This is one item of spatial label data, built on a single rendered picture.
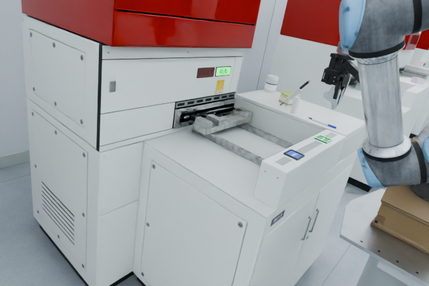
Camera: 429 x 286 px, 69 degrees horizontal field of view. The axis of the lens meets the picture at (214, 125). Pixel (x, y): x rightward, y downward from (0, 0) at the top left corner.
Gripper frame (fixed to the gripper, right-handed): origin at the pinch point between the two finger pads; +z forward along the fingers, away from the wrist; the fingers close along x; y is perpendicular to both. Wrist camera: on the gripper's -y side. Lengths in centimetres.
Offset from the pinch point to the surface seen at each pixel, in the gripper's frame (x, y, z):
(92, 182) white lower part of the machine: 66, 64, 45
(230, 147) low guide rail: 19.0, 32.1, 26.9
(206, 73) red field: 12, 58, 1
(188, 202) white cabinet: 46, 28, 42
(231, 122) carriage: 4, 45, 23
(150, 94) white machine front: 44, 59, 8
